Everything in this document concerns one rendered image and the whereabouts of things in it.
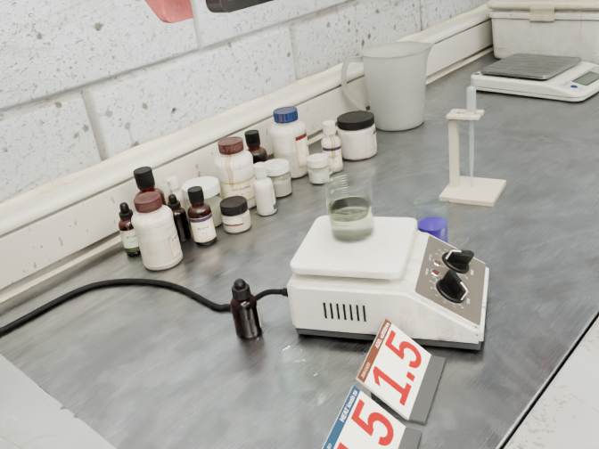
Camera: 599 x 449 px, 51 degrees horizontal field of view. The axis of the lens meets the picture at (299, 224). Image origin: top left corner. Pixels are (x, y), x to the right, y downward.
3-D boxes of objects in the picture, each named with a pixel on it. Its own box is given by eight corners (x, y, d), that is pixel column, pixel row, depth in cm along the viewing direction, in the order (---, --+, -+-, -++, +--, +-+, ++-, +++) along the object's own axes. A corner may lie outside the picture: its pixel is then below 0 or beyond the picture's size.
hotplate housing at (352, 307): (488, 283, 73) (489, 223, 70) (482, 355, 62) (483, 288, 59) (307, 273, 80) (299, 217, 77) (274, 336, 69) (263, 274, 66)
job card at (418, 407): (446, 360, 62) (445, 326, 60) (425, 425, 55) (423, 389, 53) (386, 350, 65) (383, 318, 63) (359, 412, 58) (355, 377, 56)
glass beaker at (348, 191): (341, 254, 67) (333, 185, 63) (321, 234, 71) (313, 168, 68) (390, 238, 68) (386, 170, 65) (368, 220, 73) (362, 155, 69)
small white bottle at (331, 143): (323, 167, 112) (317, 120, 108) (341, 164, 112) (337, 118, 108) (325, 175, 108) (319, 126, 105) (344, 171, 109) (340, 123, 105)
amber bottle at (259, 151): (272, 188, 106) (263, 134, 102) (249, 191, 106) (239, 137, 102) (271, 179, 110) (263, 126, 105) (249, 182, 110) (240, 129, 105)
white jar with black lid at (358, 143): (350, 164, 111) (347, 126, 108) (333, 153, 117) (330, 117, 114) (384, 154, 113) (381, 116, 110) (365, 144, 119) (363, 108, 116)
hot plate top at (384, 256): (419, 224, 72) (418, 216, 71) (402, 281, 62) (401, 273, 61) (318, 221, 76) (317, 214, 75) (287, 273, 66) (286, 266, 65)
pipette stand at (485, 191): (506, 184, 96) (508, 102, 90) (493, 207, 90) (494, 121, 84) (455, 179, 100) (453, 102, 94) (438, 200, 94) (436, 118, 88)
